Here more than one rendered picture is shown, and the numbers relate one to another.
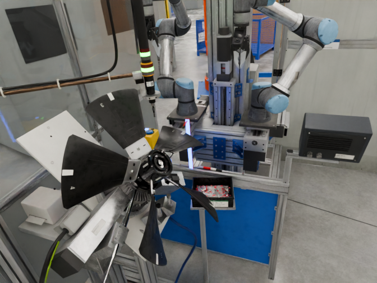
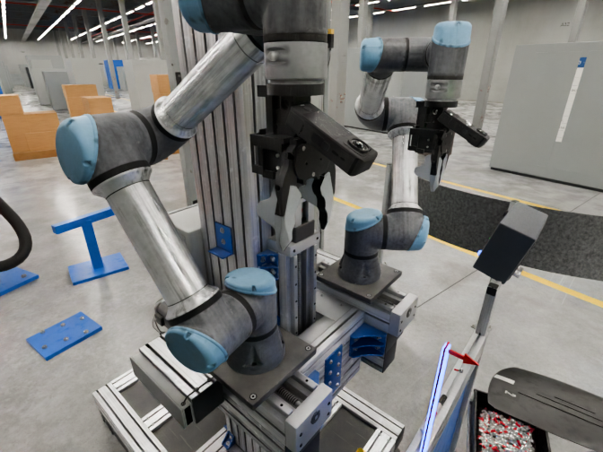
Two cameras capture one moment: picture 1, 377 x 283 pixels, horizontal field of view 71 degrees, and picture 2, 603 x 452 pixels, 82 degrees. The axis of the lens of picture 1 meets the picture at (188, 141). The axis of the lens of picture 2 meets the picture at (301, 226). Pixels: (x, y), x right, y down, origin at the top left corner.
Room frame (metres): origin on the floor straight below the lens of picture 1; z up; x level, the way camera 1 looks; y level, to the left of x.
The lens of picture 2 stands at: (1.37, 0.60, 1.70)
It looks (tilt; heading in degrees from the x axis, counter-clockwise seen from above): 24 degrees down; 288
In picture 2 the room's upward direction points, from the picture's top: straight up
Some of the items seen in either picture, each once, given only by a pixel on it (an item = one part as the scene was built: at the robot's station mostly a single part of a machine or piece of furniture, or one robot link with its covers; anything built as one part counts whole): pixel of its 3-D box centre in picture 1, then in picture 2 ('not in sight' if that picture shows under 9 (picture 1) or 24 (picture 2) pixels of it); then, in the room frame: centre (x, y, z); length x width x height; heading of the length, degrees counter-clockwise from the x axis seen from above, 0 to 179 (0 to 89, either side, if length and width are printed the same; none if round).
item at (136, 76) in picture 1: (146, 84); not in sight; (0.94, 0.13, 1.50); 0.09 x 0.07 x 0.10; 103
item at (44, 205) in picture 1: (44, 206); not in sight; (0.98, 0.73, 0.92); 0.17 x 0.16 x 0.11; 68
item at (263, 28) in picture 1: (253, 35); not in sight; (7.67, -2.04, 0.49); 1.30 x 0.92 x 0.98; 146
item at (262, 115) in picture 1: (260, 110); (360, 260); (1.51, -0.47, 1.09); 0.15 x 0.15 x 0.10
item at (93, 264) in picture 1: (90, 249); not in sight; (0.85, 0.52, 0.73); 0.15 x 0.09 x 0.22; 68
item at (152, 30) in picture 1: (148, 27); (292, 133); (1.53, 0.16, 1.62); 0.09 x 0.08 x 0.12; 158
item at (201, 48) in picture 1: (219, 35); not in sight; (8.20, -1.16, 0.49); 1.27 x 0.88 x 0.98; 146
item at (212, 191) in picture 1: (212, 194); (506, 446); (1.06, -0.11, 0.83); 0.19 x 0.14 x 0.03; 83
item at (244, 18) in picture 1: (240, 18); (442, 91); (1.33, -0.29, 1.65); 0.08 x 0.08 x 0.05
